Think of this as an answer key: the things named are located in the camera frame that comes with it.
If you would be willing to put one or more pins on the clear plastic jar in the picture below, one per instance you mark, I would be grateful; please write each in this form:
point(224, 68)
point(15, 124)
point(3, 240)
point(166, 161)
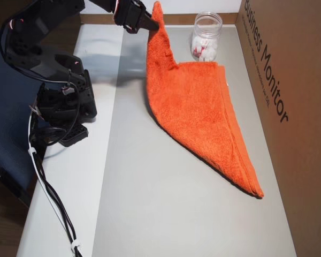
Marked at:
point(207, 24)

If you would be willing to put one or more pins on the white eraser cubes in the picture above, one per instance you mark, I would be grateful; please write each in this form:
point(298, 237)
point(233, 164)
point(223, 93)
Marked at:
point(212, 51)

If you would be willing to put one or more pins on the brown cardboard monitor box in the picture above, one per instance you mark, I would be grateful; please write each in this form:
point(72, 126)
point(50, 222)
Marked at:
point(305, 80)

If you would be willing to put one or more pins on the blue office chair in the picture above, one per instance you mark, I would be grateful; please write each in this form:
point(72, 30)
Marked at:
point(5, 120)

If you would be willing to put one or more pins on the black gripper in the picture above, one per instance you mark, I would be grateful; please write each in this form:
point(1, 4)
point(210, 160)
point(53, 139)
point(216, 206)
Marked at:
point(137, 21)

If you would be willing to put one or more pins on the black robot base clamp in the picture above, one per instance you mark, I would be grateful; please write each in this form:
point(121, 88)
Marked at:
point(69, 107)

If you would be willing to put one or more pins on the orange terry towel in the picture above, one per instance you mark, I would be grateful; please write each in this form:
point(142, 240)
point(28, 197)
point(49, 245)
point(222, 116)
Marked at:
point(198, 107)

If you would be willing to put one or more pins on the brown wooden strip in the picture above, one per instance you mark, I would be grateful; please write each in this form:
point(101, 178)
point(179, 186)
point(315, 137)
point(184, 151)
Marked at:
point(182, 19)

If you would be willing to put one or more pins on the grey table mat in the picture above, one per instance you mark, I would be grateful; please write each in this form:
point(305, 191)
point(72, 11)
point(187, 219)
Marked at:
point(163, 214)

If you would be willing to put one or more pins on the red labelled eraser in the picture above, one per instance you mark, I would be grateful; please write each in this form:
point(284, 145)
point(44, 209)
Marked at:
point(200, 51)

